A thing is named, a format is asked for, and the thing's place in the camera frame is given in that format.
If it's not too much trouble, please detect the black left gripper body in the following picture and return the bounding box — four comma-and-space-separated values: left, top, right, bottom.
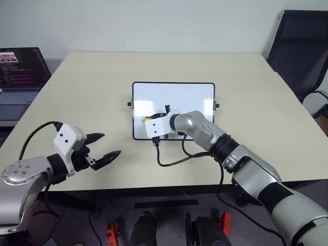
72, 143, 97, 173

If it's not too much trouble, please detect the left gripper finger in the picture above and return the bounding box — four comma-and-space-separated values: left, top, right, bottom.
85, 132, 106, 148
91, 150, 122, 171

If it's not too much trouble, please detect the black framed whiteboard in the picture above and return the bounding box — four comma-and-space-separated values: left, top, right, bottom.
127, 81, 221, 141

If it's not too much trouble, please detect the black table support brace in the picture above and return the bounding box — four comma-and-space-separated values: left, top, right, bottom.
37, 191, 97, 213

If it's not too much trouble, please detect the black bar under table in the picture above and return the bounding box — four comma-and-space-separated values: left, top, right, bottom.
133, 199, 199, 209

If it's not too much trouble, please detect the dark rounded shape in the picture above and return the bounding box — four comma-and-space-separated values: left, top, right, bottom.
191, 216, 228, 246
129, 211, 157, 246

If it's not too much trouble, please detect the open grey laptop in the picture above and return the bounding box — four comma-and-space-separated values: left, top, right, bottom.
0, 47, 52, 128

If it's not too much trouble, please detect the black mesh office chair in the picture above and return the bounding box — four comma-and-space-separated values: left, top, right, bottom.
265, 9, 328, 119

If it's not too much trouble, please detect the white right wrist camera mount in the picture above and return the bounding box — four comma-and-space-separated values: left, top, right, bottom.
144, 113, 172, 139

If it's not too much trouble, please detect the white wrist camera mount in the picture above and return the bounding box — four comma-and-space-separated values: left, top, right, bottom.
144, 113, 172, 139
53, 123, 87, 177

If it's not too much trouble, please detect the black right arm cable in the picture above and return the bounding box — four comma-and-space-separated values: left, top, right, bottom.
152, 133, 286, 246

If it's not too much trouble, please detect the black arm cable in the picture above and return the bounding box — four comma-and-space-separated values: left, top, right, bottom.
19, 121, 65, 161
152, 133, 286, 246

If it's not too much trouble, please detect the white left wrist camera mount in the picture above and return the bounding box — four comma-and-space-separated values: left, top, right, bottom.
53, 123, 87, 177

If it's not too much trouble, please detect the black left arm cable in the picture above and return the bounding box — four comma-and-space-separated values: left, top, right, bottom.
19, 121, 65, 161

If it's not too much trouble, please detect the red plastic bracket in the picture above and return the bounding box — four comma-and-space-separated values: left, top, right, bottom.
218, 212, 233, 235
106, 221, 120, 244

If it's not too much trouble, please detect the black upright post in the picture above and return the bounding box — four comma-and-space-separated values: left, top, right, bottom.
184, 212, 193, 246

